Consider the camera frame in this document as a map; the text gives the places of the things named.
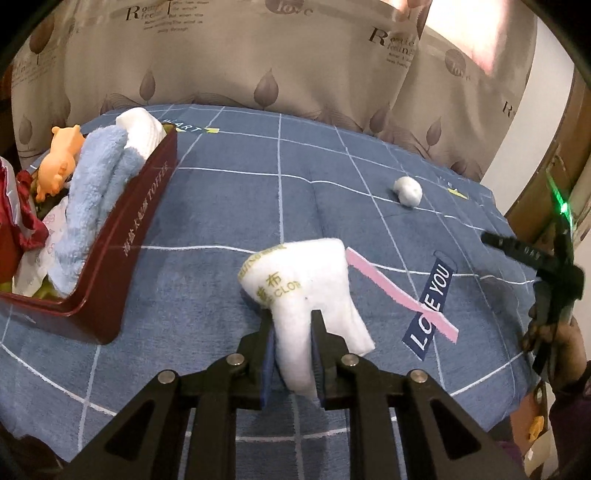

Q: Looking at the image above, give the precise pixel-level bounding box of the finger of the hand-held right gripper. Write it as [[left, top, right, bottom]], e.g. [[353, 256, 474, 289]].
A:
[[481, 232, 555, 273]]

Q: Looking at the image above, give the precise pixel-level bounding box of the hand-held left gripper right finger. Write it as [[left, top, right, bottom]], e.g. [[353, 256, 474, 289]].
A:
[[311, 310, 527, 480]]

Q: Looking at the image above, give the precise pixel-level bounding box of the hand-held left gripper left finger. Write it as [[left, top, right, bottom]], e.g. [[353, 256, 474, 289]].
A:
[[55, 314, 278, 480]]

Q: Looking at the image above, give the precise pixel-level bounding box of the white cloth with gold print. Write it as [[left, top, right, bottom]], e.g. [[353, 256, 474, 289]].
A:
[[237, 237, 376, 400]]

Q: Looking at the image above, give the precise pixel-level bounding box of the dark red tin box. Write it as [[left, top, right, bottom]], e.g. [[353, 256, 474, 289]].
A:
[[0, 124, 178, 346]]

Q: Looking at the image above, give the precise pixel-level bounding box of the light blue towel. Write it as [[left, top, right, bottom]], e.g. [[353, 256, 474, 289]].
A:
[[46, 126, 145, 296]]

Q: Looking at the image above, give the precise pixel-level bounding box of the white pink-printed cloth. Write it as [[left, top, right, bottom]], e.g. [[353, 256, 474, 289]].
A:
[[14, 198, 70, 296]]

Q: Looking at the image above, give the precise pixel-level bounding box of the white knit glove red trim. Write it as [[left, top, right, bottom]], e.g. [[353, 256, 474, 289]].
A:
[[115, 107, 168, 160]]

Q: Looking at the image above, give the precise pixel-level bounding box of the red cloth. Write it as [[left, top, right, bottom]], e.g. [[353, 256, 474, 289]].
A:
[[0, 156, 49, 252]]

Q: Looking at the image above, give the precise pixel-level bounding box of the orange toy pig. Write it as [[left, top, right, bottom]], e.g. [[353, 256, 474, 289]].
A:
[[34, 124, 86, 204]]

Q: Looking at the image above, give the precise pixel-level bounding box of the person's right forearm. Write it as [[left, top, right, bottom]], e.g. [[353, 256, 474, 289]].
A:
[[547, 369, 591, 480]]

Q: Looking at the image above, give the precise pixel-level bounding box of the person's right hand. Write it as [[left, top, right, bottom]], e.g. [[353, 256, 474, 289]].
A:
[[521, 318, 589, 392]]

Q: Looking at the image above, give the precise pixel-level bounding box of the brown wooden door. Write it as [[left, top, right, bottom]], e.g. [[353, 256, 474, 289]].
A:
[[505, 69, 591, 259]]

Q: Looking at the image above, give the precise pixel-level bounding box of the white rolled sock ball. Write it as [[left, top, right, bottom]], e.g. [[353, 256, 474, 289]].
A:
[[393, 176, 422, 208]]

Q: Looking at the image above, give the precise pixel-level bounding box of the orange bag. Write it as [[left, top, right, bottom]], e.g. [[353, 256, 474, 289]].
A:
[[508, 385, 552, 457]]

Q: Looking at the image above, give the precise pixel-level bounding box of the blue checked bed sheet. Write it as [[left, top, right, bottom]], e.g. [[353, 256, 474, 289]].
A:
[[0, 104, 546, 480]]

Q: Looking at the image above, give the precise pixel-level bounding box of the beige leaf-print curtain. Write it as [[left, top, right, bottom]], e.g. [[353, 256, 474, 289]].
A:
[[9, 0, 539, 185]]

